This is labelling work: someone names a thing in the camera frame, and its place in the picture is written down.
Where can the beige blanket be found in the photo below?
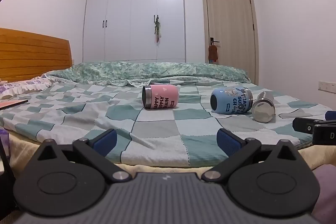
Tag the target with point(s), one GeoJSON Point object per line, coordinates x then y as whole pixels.
{"type": "Point", "coordinates": [315, 155]}

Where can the green hanging ornament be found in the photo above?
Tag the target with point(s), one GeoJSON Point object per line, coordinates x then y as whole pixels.
{"type": "Point", "coordinates": [157, 28]}

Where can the green floral quilt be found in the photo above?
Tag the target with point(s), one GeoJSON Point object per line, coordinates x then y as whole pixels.
{"type": "Point", "coordinates": [157, 70]}

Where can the dark stand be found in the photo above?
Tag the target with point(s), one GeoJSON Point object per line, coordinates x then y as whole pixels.
{"type": "Point", "coordinates": [5, 158]}

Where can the pink cup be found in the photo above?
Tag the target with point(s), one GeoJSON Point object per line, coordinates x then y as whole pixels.
{"type": "Point", "coordinates": [164, 96]}

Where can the wooden headboard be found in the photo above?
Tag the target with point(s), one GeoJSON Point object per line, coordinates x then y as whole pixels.
{"type": "Point", "coordinates": [31, 56]}

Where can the checkered bed sheet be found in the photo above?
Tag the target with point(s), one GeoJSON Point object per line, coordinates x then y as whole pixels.
{"type": "Point", "coordinates": [157, 129]}

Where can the blue cup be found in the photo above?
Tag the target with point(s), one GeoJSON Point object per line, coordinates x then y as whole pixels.
{"type": "Point", "coordinates": [233, 102]}

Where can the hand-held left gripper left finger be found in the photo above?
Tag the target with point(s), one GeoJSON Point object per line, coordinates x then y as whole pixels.
{"type": "Point", "coordinates": [106, 141]}

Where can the mauve cloth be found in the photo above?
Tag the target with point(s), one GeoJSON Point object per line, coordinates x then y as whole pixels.
{"type": "Point", "coordinates": [325, 187]}

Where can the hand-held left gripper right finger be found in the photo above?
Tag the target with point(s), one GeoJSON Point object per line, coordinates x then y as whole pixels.
{"type": "Point", "coordinates": [227, 141]}

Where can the purple floral pillow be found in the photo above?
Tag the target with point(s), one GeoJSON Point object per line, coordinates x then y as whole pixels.
{"type": "Point", "coordinates": [15, 87]}

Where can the white wall socket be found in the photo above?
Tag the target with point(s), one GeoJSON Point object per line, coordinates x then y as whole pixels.
{"type": "Point", "coordinates": [326, 86]}

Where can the white wardrobe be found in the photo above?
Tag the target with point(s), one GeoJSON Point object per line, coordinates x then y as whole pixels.
{"type": "Point", "coordinates": [118, 16]}

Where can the flat dark book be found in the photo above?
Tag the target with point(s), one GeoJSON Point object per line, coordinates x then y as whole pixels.
{"type": "Point", "coordinates": [10, 103]}

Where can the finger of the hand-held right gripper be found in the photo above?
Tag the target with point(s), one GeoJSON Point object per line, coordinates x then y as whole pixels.
{"type": "Point", "coordinates": [331, 116]}
{"type": "Point", "coordinates": [304, 124]}

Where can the beige door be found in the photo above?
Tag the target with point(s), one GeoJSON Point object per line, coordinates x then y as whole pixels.
{"type": "Point", "coordinates": [228, 16]}

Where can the stainless steel cup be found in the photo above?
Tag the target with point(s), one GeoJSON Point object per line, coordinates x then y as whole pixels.
{"type": "Point", "coordinates": [262, 109]}

